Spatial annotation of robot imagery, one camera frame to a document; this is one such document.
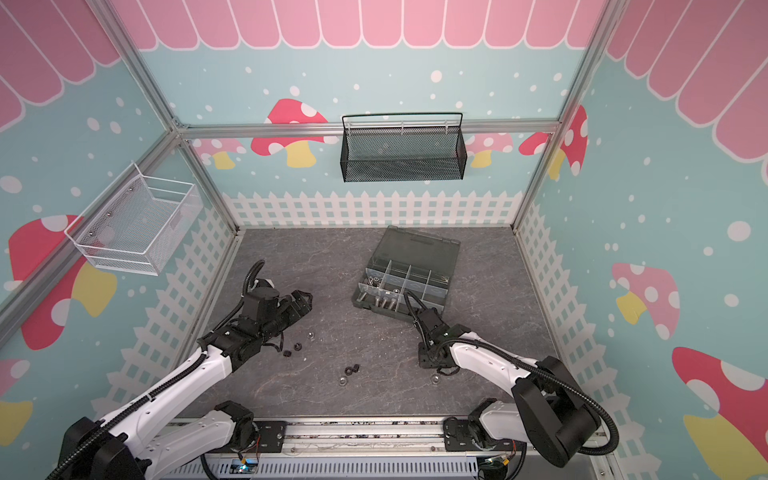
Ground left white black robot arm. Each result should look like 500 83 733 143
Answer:
49 260 313 479

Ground white wire wall basket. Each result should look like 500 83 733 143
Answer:
64 164 203 276

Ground black mesh wall basket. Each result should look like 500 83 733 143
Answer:
340 112 468 183

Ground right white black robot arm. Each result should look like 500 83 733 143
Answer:
403 291 620 468

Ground grey plastic organizer box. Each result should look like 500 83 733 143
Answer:
352 226 461 322

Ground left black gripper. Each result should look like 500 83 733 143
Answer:
259 289 313 344

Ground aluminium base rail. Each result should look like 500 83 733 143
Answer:
113 415 613 460

